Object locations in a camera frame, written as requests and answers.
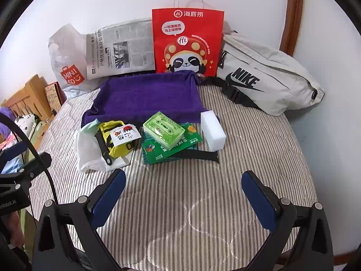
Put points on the white snack sachet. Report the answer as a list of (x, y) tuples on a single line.
[(124, 135)]

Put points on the grey waist bag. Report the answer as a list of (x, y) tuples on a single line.
[(268, 70)]

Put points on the striped mattress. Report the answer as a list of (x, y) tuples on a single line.
[(183, 203)]

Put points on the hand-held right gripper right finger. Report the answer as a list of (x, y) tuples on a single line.
[(255, 196)]

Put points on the white paper towel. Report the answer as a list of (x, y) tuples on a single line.
[(87, 152)]

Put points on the light green cloth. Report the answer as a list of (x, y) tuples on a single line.
[(91, 125)]

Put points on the green foil sachet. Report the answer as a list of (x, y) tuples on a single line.
[(193, 136), (158, 155)]

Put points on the pink patterned cloth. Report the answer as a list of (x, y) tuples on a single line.
[(8, 163)]

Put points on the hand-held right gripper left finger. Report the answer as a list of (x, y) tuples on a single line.
[(112, 192)]

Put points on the folded newspaper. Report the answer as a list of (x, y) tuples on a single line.
[(121, 48)]

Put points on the white plush toy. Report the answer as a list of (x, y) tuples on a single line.
[(25, 125)]

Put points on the patterned box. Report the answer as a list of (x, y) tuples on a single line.
[(55, 96)]

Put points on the white sponge block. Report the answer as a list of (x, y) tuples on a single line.
[(213, 132)]

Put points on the purple plush towel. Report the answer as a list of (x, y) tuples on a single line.
[(146, 96)]

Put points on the red paper bag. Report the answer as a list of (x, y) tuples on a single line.
[(186, 34)]

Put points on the purple plush toy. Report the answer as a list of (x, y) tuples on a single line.
[(5, 118)]

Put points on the person's left hand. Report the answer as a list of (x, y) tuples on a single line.
[(12, 227)]

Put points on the wooden door frame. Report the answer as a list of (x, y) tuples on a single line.
[(293, 14)]

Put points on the white plastic shopping bag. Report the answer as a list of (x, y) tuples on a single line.
[(67, 53)]

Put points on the wooden headboard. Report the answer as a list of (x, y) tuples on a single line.
[(31, 90)]

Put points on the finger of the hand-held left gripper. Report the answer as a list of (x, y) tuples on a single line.
[(12, 149), (36, 163)]

